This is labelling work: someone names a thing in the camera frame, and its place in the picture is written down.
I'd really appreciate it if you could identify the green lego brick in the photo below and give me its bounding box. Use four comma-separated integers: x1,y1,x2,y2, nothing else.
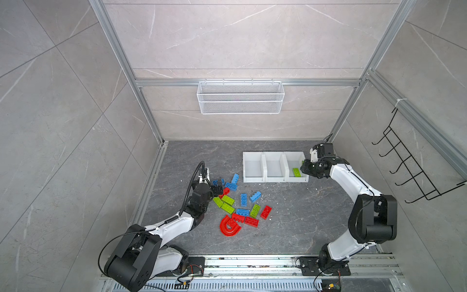
293,168,302,178

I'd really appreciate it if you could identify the blue lego brick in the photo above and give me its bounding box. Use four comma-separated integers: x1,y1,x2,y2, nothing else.
250,191,261,203

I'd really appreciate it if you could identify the red lego brick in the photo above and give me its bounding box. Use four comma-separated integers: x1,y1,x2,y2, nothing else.
232,214,246,223
260,206,272,220
244,217,259,228

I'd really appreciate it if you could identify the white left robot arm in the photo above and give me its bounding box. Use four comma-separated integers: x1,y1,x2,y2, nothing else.
101,182,223,292

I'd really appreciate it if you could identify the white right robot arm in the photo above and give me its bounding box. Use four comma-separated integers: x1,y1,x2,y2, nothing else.
300,143,398,271

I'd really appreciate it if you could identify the red brick near left gripper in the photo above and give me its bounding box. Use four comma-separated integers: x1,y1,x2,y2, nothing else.
218,187,230,198

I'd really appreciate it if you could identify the blue brick studs down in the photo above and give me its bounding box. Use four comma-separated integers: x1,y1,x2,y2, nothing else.
225,182,238,192

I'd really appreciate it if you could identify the blue brick upright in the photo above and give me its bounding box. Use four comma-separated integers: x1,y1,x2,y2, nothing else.
232,174,239,184

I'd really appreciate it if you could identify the blue brick centre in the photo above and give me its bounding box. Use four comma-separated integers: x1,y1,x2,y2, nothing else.
240,193,248,207

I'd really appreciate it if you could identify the white right bin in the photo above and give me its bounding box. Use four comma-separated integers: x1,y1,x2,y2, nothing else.
285,152,309,183

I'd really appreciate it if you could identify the white bin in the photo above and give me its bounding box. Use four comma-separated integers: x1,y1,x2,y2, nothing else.
243,152,265,183
265,152,286,183
285,152,309,183

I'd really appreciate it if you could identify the blue brick lower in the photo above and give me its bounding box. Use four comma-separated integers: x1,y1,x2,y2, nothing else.
236,209,250,217

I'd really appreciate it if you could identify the red arch lego piece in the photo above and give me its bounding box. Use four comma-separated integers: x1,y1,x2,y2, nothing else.
220,215,242,237

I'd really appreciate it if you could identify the white left bin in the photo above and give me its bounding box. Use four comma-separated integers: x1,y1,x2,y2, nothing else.
243,152,265,183

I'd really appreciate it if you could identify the white middle bin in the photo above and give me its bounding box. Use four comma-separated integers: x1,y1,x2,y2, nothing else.
265,152,286,183

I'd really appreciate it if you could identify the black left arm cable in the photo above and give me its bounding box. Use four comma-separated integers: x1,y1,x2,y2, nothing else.
178,161,207,218

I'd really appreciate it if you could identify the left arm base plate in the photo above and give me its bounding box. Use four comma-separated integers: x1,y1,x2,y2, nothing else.
171,256,206,277

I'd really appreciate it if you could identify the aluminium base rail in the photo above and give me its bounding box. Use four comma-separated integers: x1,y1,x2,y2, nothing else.
100,254,406,292

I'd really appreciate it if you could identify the white wire mesh basket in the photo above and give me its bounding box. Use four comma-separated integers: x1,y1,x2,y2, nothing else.
197,81,285,115

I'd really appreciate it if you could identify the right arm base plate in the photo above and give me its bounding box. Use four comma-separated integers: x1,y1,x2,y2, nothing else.
295,257,351,276

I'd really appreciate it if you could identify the black wire hook rack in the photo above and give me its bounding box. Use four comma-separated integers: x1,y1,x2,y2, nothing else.
372,108,467,204

